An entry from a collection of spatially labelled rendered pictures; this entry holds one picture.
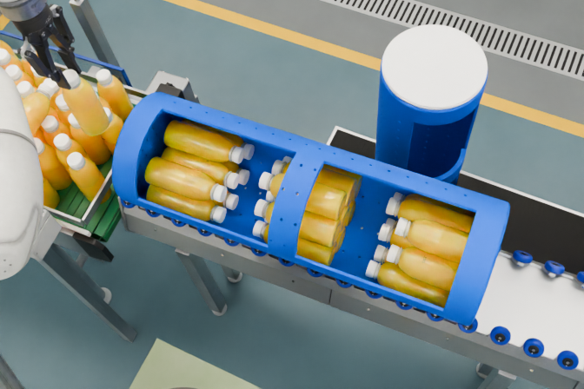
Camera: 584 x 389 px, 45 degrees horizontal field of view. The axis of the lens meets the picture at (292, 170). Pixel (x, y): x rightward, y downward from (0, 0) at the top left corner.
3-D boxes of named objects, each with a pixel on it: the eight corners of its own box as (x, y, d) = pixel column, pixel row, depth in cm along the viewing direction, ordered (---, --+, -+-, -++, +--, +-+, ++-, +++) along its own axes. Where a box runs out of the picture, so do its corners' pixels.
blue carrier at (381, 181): (464, 336, 161) (480, 314, 135) (136, 214, 183) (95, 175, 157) (499, 225, 170) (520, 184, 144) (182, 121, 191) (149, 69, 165)
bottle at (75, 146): (100, 164, 195) (78, 130, 179) (97, 186, 192) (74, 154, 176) (76, 165, 195) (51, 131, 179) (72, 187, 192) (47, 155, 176)
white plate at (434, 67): (361, 75, 186) (361, 77, 187) (451, 126, 176) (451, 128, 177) (418, 9, 195) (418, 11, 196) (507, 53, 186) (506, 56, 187)
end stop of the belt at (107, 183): (88, 225, 181) (83, 220, 178) (85, 224, 181) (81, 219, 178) (159, 103, 197) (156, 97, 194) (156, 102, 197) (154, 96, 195)
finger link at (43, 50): (45, 29, 138) (41, 34, 137) (60, 72, 147) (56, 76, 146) (29, 25, 139) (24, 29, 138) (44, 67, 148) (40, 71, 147)
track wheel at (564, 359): (581, 359, 152) (581, 353, 154) (560, 351, 153) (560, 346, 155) (574, 374, 154) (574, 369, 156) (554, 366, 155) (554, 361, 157)
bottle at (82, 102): (99, 141, 168) (74, 97, 152) (76, 130, 170) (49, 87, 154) (116, 118, 171) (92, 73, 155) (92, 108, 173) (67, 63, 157)
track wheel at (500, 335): (513, 333, 156) (514, 329, 157) (493, 326, 157) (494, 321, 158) (507, 349, 158) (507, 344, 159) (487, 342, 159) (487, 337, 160)
